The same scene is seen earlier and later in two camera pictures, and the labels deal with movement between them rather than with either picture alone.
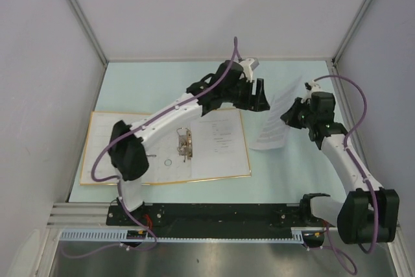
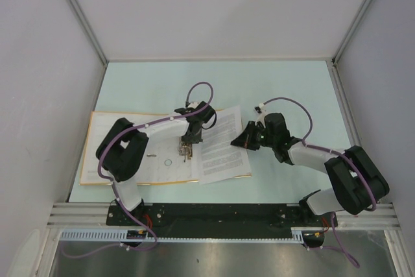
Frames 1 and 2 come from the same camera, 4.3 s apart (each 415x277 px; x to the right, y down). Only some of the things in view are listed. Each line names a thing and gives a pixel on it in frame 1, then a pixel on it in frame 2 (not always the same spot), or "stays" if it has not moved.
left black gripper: x=256 y=102 to x=192 y=140
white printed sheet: x=274 y=132 to x=218 y=160
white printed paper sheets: x=218 y=146 stays
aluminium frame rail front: x=78 y=215 stays
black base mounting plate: x=225 y=220 stays
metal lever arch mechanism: x=185 y=143 stays
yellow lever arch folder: x=213 y=146 stays
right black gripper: x=289 y=116 to x=245 y=139
